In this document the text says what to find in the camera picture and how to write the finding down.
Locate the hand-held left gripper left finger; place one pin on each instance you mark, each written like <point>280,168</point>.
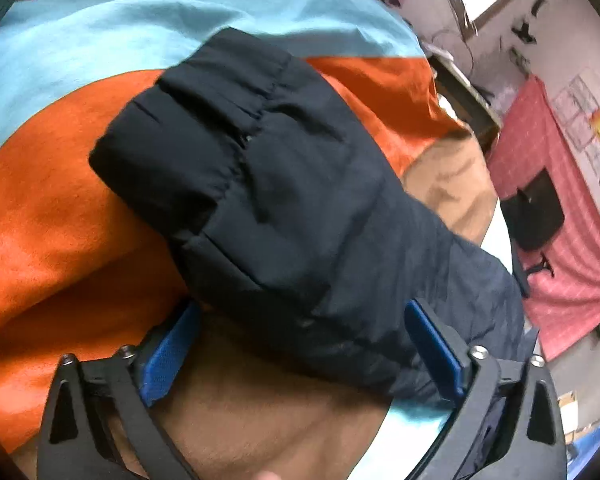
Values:
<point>167,357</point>

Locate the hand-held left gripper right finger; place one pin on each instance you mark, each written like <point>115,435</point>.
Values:
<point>437,347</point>

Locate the dark navy puffer jacket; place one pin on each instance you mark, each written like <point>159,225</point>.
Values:
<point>290,200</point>

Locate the black office chair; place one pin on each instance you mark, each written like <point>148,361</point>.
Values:
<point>535,212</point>

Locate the orange blue brown blanket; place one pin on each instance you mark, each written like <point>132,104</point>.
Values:
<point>55,210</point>

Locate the blue dotted printed cloth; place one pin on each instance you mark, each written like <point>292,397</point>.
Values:
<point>597,452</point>

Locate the dark wooden desk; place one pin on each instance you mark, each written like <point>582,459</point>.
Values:
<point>467,100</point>

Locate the pink checked wall cloth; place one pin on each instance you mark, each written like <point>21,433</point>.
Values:
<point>580,270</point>

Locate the row of wall pictures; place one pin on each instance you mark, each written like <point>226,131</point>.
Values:
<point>587,125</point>

